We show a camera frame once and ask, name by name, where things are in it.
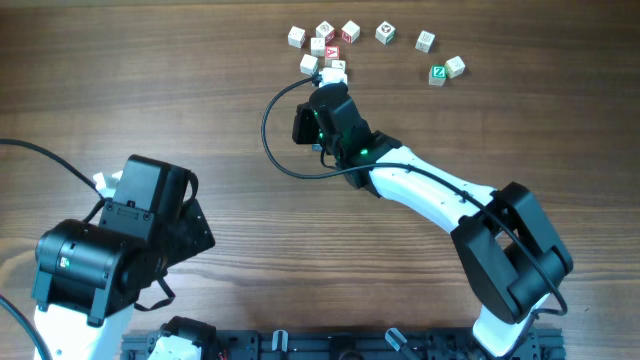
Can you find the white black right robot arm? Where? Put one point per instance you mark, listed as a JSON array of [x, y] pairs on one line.
[[511, 254]]

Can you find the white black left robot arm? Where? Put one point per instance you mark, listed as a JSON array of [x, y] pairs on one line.
[[89, 275]]

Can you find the white block far left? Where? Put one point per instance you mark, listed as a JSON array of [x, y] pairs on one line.
[[296, 37]]

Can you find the white block plain picture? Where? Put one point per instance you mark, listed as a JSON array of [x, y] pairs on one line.
[[425, 41]]

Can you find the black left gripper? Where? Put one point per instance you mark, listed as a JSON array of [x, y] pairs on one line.
[[190, 234]]

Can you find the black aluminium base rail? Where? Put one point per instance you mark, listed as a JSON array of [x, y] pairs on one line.
[[184, 338]]

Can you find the red letter A block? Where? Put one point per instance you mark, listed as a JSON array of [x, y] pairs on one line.
[[331, 53]]

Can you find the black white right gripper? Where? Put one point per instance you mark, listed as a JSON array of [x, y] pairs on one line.
[[305, 114]]

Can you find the white block red letter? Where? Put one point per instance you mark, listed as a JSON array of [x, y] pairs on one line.
[[350, 32]]

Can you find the white block red picture top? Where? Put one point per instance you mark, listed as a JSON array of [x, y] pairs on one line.
[[326, 31]]

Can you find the green letter Z block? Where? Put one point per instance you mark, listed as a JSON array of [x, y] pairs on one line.
[[437, 75]]

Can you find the white block red number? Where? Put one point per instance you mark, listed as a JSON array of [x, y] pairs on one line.
[[338, 64]]

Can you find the plain white wooden block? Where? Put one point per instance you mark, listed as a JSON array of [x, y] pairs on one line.
[[317, 46]]

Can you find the white block yellow side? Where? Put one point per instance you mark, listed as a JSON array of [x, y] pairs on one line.
[[455, 67]]

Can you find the white block green panda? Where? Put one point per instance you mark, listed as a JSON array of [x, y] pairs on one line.
[[385, 32]]

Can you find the white block green edge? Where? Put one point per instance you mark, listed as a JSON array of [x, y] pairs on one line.
[[309, 64]]

